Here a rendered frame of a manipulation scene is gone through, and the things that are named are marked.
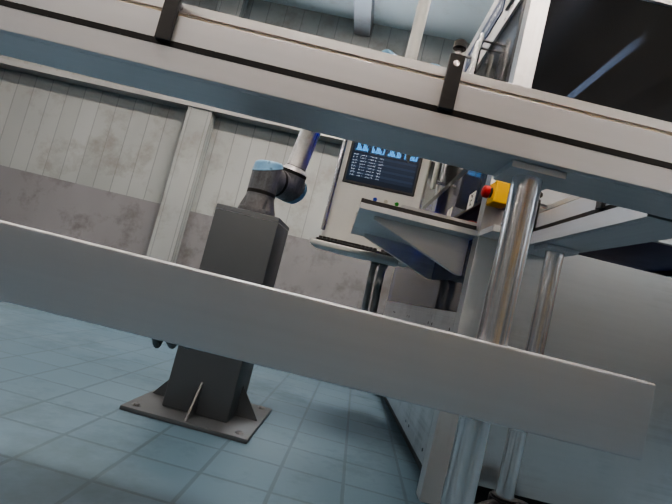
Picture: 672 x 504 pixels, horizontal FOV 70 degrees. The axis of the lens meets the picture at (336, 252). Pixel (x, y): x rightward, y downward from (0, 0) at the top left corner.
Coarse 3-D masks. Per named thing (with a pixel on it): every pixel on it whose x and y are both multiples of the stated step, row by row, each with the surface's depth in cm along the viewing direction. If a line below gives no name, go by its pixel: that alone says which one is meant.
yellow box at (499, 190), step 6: (492, 186) 152; (498, 186) 149; (504, 186) 149; (492, 192) 151; (498, 192) 149; (504, 192) 149; (492, 198) 149; (498, 198) 148; (504, 198) 148; (486, 204) 155; (492, 204) 152; (498, 204) 150; (504, 204) 149
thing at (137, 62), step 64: (0, 0) 76; (64, 0) 76; (128, 0) 79; (64, 64) 84; (128, 64) 77; (192, 64) 75; (256, 64) 75; (320, 64) 76; (384, 64) 79; (448, 64) 75; (320, 128) 85; (384, 128) 77; (448, 128) 75; (512, 128) 75; (576, 128) 75; (640, 128) 75; (576, 192) 85; (640, 192) 77
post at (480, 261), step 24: (528, 0) 167; (528, 24) 163; (528, 48) 162; (528, 72) 161; (480, 216) 160; (480, 240) 156; (480, 264) 156; (480, 288) 155; (480, 312) 154; (432, 432) 154; (432, 456) 151; (432, 480) 150
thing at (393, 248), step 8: (376, 240) 216; (384, 240) 216; (392, 240) 217; (384, 248) 216; (392, 248) 216; (400, 248) 216; (408, 248) 216; (400, 256) 216; (408, 256) 216; (416, 256) 216; (424, 256) 216; (408, 264) 216; (416, 264) 216; (424, 264) 216; (432, 264) 216; (424, 272) 216; (432, 272) 216
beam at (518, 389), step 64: (0, 256) 75; (64, 256) 75; (128, 256) 75; (128, 320) 74; (192, 320) 74; (256, 320) 74; (320, 320) 74; (384, 320) 74; (384, 384) 74; (448, 384) 74; (512, 384) 74; (576, 384) 74; (640, 384) 74; (640, 448) 73
